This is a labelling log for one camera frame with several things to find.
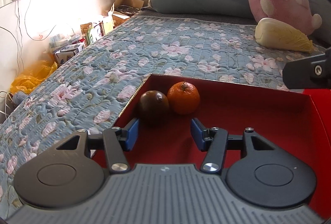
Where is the orange tangerine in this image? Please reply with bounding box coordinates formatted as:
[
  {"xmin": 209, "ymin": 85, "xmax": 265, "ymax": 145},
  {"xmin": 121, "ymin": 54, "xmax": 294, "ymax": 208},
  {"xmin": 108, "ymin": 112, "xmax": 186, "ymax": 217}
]
[{"xmin": 167, "ymin": 81, "xmax": 200, "ymax": 115}]

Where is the dark brown round fruit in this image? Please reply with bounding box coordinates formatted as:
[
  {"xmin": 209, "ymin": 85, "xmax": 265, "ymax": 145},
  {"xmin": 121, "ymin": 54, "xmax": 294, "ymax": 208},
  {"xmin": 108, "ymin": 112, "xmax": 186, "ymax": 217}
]
[{"xmin": 139, "ymin": 90, "xmax": 169, "ymax": 122}]

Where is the small red tray box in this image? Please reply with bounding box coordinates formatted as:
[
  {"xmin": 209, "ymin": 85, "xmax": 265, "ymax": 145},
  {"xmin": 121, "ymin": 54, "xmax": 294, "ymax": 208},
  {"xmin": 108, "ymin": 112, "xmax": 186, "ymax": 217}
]
[{"xmin": 91, "ymin": 73, "xmax": 331, "ymax": 219}]

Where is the napa cabbage plush toy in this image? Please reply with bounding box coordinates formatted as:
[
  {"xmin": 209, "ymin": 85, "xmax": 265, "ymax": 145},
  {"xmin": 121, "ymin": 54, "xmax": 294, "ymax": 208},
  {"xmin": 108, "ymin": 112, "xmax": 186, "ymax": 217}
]
[{"xmin": 254, "ymin": 18, "xmax": 313, "ymax": 53}]

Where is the floral quilted bed cover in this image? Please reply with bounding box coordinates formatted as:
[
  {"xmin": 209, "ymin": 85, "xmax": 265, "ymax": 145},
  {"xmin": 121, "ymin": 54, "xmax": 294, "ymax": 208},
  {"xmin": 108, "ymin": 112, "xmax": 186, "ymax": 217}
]
[{"xmin": 0, "ymin": 15, "xmax": 327, "ymax": 221}]

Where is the yellow plastic bag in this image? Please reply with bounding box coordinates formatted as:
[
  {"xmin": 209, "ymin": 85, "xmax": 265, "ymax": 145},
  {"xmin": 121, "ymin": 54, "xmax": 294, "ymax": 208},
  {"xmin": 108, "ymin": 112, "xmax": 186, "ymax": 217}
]
[{"xmin": 10, "ymin": 60, "xmax": 58, "ymax": 95}]

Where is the white carton box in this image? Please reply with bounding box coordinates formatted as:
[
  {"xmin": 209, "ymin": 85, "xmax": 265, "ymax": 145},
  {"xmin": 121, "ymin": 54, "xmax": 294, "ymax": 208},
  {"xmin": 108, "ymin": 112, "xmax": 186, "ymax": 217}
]
[{"xmin": 54, "ymin": 43, "xmax": 85, "ymax": 65}]

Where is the cardboard box with pan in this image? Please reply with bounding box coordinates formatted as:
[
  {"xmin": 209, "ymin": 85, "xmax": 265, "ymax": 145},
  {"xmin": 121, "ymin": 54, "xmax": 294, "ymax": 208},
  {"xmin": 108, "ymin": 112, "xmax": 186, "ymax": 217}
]
[{"xmin": 110, "ymin": 0, "xmax": 149, "ymax": 27}]

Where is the wall charger with cables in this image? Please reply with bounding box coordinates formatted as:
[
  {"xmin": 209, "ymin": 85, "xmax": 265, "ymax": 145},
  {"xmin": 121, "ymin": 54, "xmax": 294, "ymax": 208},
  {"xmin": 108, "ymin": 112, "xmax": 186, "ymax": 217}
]
[{"xmin": 1, "ymin": 0, "xmax": 58, "ymax": 75}]

